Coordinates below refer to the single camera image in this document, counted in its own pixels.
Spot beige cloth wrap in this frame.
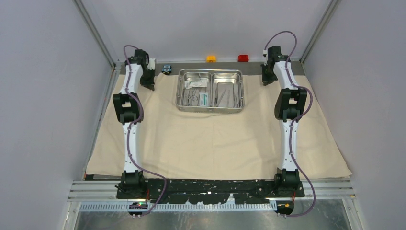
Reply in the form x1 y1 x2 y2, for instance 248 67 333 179
86 74 352 180

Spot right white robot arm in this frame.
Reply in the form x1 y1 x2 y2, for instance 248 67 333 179
261 46 307 197

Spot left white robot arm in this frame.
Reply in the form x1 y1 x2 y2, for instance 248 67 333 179
112 45 156 199

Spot small blue owl toy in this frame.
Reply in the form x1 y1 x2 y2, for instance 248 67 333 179
161 65 172 75

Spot red button block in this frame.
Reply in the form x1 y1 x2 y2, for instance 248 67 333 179
237 54 249 62

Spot right steel tray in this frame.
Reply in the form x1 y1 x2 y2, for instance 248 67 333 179
212 72 244 111

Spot steel tray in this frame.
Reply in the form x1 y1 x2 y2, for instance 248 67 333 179
179 72 212 106
212 72 244 111

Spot left steel tray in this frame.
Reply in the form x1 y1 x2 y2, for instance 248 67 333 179
179 72 212 106

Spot steel tweezers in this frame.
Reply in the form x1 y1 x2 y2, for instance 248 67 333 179
214 89 240 108

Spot white sterile pouch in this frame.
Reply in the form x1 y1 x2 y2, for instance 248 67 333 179
184 80 208 89

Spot green white packet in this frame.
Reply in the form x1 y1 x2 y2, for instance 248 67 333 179
199 92 211 107

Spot yellow button block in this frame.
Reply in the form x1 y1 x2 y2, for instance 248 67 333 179
205 55 217 63

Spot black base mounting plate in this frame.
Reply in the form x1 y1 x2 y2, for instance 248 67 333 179
115 178 305 206

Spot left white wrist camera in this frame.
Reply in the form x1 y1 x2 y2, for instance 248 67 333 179
147 58 156 70

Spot wire mesh steel basket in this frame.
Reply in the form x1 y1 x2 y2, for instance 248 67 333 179
175 69 244 114

